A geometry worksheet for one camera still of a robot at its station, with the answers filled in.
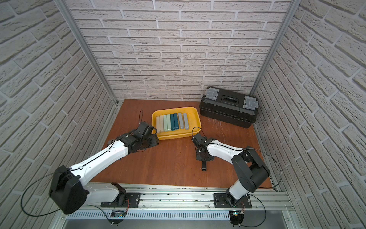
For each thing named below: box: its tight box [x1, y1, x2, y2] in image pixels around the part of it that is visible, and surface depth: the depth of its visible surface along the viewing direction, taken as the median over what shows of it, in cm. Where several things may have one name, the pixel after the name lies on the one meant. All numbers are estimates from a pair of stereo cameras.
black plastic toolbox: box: [199, 86, 259, 129], surface depth 100 cm
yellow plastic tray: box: [151, 106, 202, 141], surface depth 106 cm
